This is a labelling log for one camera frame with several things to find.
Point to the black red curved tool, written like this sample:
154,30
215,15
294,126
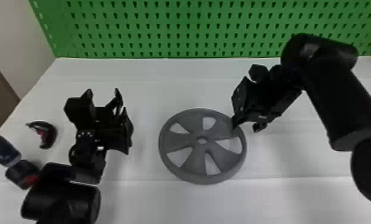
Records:
46,133

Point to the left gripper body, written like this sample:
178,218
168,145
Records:
113,134

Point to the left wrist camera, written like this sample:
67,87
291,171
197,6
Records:
79,111

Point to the grey wheel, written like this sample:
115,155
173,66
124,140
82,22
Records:
190,131

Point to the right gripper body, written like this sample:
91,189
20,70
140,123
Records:
268,100

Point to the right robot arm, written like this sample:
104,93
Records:
335,94

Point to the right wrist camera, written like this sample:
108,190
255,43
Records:
259,73

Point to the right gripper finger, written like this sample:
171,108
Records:
240,101
259,126

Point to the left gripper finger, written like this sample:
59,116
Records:
126,116
116,101

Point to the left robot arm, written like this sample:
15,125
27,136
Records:
60,194

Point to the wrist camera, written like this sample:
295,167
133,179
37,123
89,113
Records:
79,111
259,73

